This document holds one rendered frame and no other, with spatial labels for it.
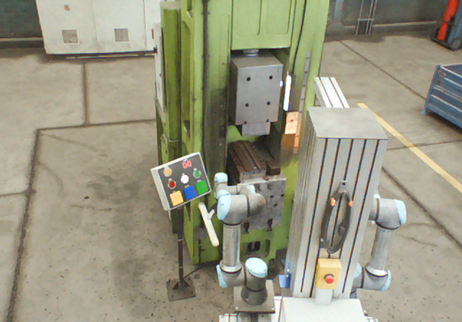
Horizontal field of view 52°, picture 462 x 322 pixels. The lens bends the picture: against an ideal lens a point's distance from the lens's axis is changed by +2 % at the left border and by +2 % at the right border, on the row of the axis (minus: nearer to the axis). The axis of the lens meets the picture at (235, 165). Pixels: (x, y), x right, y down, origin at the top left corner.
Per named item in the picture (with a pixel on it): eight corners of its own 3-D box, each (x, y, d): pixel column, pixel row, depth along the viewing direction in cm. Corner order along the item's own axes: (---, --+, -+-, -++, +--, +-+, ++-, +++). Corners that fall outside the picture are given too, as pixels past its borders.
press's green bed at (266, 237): (274, 269, 387) (280, 226, 362) (232, 277, 377) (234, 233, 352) (254, 226, 431) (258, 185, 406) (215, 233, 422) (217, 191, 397)
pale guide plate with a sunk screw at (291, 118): (296, 133, 341) (298, 112, 331) (284, 134, 338) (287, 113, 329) (294, 131, 342) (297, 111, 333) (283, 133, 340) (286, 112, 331)
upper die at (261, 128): (269, 134, 320) (270, 121, 315) (241, 136, 315) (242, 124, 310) (251, 108, 353) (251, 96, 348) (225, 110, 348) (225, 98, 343)
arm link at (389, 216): (356, 278, 257) (373, 192, 233) (384, 282, 256) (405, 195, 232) (358, 293, 246) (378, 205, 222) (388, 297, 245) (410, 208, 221)
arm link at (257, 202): (271, 195, 223) (252, 180, 271) (249, 196, 222) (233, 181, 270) (272, 218, 225) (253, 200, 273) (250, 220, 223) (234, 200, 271)
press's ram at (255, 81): (289, 120, 318) (295, 64, 297) (235, 125, 308) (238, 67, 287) (268, 95, 352) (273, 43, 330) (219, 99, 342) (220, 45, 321)
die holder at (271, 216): (280, 226, 362) (286, 178, 338) (234, 233, 352) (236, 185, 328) (258, 185, 407) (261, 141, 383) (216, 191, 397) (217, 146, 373)
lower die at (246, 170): (265, 176, 339) (266, 167, 334) (238, 180, 334) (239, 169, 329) (248, 148, 373) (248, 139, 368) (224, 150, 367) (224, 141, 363)
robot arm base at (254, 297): (269, 305, 250) (270, 292, 245) (241, 305, 250) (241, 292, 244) (266, 284, 263) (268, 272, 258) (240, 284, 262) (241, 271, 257)
